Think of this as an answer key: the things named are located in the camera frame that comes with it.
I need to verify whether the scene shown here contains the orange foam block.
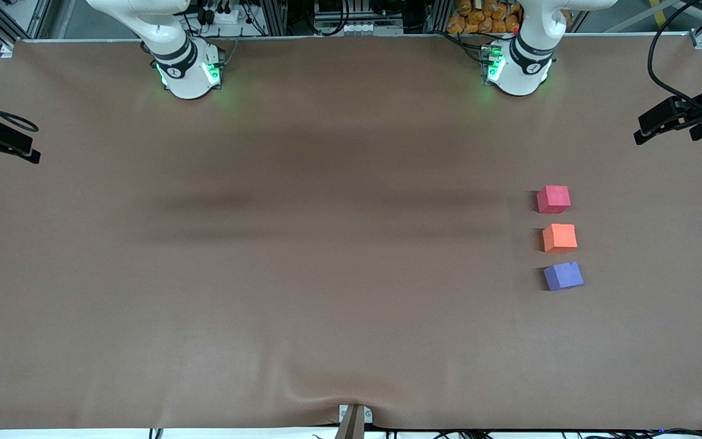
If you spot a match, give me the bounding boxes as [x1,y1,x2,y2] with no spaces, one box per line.
[542,224,578,254]

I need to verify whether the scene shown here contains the red foam block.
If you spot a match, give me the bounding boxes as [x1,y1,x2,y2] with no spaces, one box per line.
[537,185,572,215]

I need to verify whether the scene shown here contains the purple foam block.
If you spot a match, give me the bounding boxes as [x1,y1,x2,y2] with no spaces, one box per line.
[543,262,585,291]

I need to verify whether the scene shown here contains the pile of orange objects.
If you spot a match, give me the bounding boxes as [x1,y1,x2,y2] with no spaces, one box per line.
[447,0,573,35]

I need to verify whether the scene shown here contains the white power strip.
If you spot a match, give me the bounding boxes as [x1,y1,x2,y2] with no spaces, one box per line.
[196,0,242,26]

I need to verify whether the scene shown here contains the white connector strip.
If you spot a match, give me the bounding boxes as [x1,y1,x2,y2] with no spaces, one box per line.
[338,21,388,35]

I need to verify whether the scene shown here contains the brown table mat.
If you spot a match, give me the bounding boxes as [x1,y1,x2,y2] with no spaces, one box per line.
[0,34,702,430]

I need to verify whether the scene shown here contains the black electronics box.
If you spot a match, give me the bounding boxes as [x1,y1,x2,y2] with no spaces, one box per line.
[314,0,352,18]

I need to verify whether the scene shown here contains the metal table clamp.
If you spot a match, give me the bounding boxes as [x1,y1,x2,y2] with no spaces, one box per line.
[336,404,374,439]

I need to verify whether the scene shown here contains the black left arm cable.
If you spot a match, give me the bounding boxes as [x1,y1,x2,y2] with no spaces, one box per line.
[647,0,702,116]

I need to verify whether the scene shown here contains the aluminium frame post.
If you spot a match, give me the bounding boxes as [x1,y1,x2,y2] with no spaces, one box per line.
[264,0,288,36]
[427,0,452,34]

